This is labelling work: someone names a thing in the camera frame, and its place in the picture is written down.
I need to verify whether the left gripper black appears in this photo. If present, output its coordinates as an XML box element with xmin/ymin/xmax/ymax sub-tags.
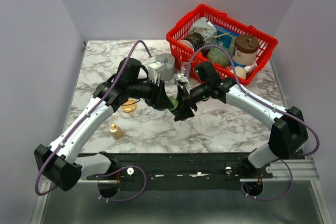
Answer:
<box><xmin>128</xmin><ymin>76</ymin><xmax>175</xmax><ymax>110</ymax></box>

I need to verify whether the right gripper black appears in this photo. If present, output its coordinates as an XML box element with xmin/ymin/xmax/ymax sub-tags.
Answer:
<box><xmin>171</xmin><ymin>82</ymin><xmax>209</xmax><ymax>122</ymax></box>

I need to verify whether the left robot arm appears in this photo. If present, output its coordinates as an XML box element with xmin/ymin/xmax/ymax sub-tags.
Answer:
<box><xmin>34</xmin><ymin>58</ymin><xmax>173</xmax><ymax>191</ymax></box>

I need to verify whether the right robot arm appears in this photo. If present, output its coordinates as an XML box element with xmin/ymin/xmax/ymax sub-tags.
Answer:
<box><xmin>171</xmin><ymin>61</ymin><xmax>308</xmax><ymax>178</ymax></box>

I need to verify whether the orange round dish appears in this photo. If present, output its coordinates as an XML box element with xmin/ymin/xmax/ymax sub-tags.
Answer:
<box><xmin>121</xmin><ymin>98</ymin><xmax>137</xmax><ymax>113</ymax></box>

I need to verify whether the red bull can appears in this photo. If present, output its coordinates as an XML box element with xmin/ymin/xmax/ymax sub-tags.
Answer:
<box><xmin>180</xmin><ymin>62</ymin><xmax>191</xmax><ymax>77</ymax></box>

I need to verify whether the grey toilet paper roll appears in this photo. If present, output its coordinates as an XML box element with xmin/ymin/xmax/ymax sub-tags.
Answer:
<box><xmin>155</xmin><ymin>53</ymin><xmax>175</xmax><ymax>82</ymax></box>

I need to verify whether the amber pill bottle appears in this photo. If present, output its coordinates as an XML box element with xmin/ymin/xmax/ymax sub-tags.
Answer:
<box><xmin>109</xmin><ymin>124</ymin><xmax>123</xmax><ymax>140</ymax></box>

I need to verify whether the green melon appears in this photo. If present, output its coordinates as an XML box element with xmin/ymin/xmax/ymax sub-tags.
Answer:
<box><xmin>207</xmin><ymin>47</ymin><xmax>231</xmax><ymax>68</ymax></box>

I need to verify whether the beige egg shaped ball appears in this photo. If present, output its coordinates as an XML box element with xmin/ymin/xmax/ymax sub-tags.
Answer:
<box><xmin>234</xmin><ymin>66</ymin><xmax>247</xmax><ymax>80</ymax></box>

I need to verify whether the white pump bottle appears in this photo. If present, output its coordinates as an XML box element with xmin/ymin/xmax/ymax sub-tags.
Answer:
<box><xmin>244</xmin><ymin>61</ymin><xmax>258</xmax><ymax>74</ymax></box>

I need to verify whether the blue box in basket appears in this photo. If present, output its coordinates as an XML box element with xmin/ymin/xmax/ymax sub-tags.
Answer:
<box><xmin>214</xmin><ymin>25</ymin><xmax>239</xmax><ymax>52</ymax></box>

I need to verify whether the grey printed pouch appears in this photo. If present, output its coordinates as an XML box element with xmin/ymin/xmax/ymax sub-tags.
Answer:
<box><xmin>188</xmin><ymin>17</ymin><xmax>217</xmax><ymax>45</ymax></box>

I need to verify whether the brown lid white tub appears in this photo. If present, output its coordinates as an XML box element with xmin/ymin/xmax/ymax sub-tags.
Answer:
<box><xmin>232</xmin><ymin>34</ymin><xmax>259</xmax><ymax>66</ymax></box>

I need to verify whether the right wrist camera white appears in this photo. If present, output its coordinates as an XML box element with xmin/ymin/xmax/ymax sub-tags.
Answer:
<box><xmin>173</xmin><ymin>73</ymin><xmax>190</xmax><ymax>92</ymax></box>

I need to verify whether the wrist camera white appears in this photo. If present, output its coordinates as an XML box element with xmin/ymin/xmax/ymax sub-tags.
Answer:
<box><xmin>173</xmin><ymin>73</ymin><xmax>190</xmax><ymax>92</ymax></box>
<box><xmin>148</xmin><ymin>61</ymin><xmax>167</xmax><ymax>82</ymax></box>

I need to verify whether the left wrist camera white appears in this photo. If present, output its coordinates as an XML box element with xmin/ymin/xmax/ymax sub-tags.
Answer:
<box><xmin>148</xmin><ymin>61</ymin><xmax>167</xmax><ymax>82</ymax></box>

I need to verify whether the black table front frame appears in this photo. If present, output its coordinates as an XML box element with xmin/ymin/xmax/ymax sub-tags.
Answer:
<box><xmin>78</xmin><ymin>152</ymin><xmax>274</xmax><ymax>192</ymax></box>

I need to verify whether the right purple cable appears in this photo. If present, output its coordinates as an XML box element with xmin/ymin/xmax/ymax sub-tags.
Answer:
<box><xmin>183</xmin><ymin>45</ymin><xmax>320</xmax><ymax>200</ymax></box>

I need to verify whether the aluminium rail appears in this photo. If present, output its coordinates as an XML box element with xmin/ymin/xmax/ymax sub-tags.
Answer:
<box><xmin>41</xmin><ymin>158</ymin><xmax>320</xmax><ymax>183</ymax></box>

